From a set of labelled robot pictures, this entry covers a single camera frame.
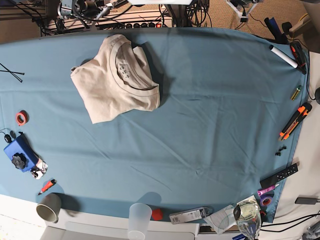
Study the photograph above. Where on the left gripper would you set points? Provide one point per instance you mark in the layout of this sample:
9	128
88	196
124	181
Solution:
243	8

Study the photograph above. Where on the beige T-shirt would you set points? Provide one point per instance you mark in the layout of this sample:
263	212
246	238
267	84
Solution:
117	80

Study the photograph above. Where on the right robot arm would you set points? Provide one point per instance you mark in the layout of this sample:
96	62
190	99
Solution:
86	10

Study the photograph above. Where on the white marker pen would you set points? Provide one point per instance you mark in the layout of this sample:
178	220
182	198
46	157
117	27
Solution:
283	56

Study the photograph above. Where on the red black hand tool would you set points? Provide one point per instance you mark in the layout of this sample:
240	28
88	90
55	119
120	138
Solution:
297	51

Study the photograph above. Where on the blue tablecloth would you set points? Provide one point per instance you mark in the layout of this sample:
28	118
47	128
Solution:
225	97

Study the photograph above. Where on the green yellow small tool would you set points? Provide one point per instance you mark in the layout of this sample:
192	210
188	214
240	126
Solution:
296	93

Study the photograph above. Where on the orange utility knife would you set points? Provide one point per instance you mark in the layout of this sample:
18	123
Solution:
298	116

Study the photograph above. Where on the small black screws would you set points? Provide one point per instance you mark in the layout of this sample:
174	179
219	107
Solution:
278	153

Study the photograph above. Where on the black remote control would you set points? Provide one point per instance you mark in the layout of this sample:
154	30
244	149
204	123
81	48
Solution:
279	176

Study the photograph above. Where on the purple glue tube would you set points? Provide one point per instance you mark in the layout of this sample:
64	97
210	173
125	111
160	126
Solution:
266	190

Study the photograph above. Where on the purple tape roll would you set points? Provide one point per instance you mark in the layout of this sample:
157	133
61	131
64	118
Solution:
266	199

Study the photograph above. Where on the black phone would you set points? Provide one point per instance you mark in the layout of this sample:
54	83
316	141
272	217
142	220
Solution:
306	200

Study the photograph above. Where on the wine glass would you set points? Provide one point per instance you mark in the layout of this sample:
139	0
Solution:
248	218

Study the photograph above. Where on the packaged tool blister pack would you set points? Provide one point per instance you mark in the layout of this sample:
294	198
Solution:
190	215

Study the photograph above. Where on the translucent plastic cup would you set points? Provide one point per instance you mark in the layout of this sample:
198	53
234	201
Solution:
138	221

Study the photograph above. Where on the red tape roll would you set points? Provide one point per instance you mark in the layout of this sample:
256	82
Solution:
21	117

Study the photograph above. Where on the white caster wheel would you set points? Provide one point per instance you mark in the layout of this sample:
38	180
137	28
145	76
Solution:
39	170

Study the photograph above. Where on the blue box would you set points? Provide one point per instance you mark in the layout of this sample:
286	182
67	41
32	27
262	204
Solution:
19	145

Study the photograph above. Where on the red marker pen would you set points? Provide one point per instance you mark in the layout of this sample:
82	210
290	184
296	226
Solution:
47	186

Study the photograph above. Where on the black computer mouse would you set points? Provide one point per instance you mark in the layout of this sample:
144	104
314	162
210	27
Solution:
7	138

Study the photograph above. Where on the black knob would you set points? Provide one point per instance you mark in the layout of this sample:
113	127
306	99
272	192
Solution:
19	161

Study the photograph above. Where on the grey mug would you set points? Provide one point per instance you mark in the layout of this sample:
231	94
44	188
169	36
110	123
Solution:
49	208

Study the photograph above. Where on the power strip with red switch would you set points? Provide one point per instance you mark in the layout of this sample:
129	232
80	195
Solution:
137	25

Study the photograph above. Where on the black cable ties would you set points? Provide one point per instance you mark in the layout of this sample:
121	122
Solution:
15	74

